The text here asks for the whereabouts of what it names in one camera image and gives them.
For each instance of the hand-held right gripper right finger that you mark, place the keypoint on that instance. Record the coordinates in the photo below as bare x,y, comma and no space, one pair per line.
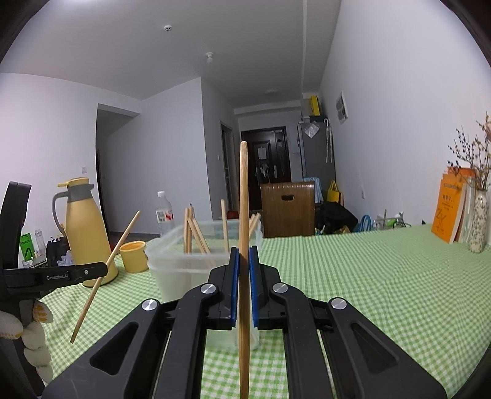
253,291

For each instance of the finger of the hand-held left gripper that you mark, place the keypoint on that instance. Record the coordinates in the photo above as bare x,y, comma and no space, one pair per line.
92,272

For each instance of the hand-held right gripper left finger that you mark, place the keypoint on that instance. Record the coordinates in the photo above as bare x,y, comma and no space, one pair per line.
234,291

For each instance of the wooden chopstick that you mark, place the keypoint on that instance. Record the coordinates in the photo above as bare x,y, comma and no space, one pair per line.
186,234
256,220
225,226
252,226
190,215
122,238
201,238
243,192

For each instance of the clear plastic container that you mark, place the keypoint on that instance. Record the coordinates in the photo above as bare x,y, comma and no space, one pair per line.
180,268

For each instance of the person's left hand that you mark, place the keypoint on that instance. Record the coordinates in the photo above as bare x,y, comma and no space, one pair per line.
34,335

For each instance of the green bag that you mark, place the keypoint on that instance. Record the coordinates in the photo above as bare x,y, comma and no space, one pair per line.
27,249

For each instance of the yellow thermos jug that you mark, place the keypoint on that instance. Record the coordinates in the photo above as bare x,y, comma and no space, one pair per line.
86,238

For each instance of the yellow cup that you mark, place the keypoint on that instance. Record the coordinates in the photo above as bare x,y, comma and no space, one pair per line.
134,257

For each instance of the wooden chair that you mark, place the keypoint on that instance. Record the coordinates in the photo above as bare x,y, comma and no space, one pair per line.
287,215

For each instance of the clear water bottle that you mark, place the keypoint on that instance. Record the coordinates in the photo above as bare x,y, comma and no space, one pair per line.
164,215

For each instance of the black bag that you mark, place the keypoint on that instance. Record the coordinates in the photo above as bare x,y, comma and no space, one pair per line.
337,218

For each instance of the blue cloth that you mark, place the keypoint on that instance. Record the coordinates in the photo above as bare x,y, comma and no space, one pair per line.
313,190

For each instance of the yellow tote bag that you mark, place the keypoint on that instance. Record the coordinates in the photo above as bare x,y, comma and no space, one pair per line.
333,193

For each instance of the green checked tablecloth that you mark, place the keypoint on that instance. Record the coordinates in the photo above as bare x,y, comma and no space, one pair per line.
383,287

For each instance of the dark entrance door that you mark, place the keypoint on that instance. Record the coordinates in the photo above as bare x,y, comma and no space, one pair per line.
268,153

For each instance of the grey cabinet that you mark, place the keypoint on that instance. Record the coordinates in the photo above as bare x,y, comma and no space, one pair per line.
316,157

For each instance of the white umbrella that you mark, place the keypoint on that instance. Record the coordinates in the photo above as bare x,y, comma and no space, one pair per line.
328,140

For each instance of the yellow box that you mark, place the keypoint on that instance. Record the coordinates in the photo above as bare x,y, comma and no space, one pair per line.
315,106

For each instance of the orange book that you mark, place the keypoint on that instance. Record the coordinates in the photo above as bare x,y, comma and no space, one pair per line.
447,211

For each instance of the white books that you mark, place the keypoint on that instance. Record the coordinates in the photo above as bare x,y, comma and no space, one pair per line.
465,215

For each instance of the ceiling sprinkler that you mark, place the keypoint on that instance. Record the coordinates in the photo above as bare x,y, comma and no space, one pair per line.
209,57

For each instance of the speckled vase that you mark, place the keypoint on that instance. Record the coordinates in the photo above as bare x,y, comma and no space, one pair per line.
478,222

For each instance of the dried flower branches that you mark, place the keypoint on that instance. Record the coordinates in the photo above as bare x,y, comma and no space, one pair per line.
473,153

